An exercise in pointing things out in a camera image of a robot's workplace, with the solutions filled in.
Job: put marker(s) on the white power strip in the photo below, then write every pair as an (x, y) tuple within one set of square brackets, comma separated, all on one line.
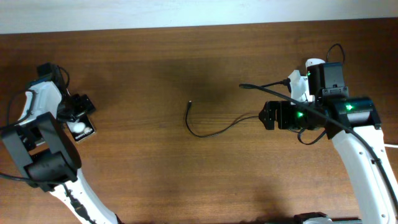
[(313, 61)]

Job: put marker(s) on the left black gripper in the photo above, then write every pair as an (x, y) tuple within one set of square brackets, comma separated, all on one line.
[(85, 103)]

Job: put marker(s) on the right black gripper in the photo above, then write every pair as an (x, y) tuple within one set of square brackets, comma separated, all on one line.
[(283, 107)]

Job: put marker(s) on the black smartphone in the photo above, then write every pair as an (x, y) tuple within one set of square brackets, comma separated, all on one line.
[(81, 128)]

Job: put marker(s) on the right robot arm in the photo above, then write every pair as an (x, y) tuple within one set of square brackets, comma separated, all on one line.
[(320, 100)]

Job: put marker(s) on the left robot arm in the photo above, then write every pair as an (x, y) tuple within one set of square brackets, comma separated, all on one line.
[(42, 141)]

